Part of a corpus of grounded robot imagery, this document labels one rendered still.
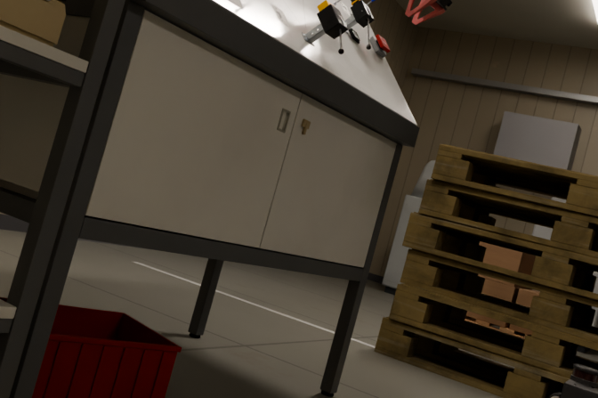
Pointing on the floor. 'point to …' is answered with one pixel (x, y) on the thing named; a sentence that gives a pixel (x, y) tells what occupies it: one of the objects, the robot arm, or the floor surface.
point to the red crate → (104, 357)
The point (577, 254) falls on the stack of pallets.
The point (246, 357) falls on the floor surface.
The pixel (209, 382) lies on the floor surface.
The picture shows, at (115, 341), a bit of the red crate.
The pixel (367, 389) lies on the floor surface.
